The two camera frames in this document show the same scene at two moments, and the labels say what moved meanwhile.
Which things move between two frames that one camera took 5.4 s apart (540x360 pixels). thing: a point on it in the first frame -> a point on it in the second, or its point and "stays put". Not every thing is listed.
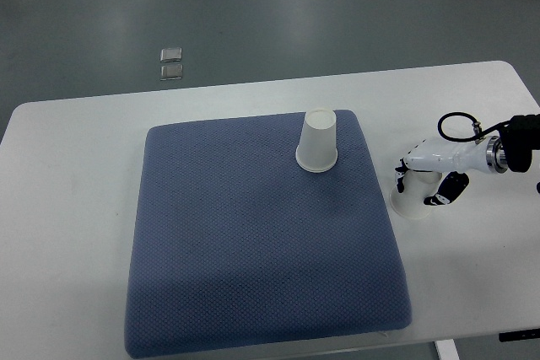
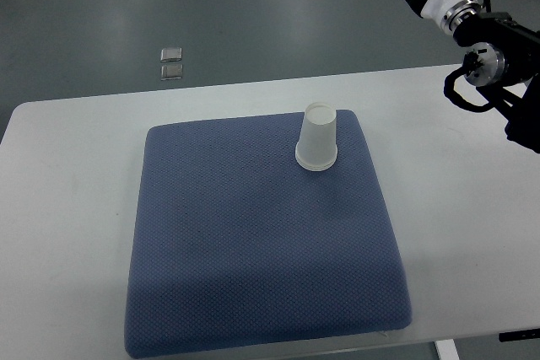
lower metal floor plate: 171,72 stays put
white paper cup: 418,185 -> 316,148
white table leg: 446,350 stays put
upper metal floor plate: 170,55 stays put
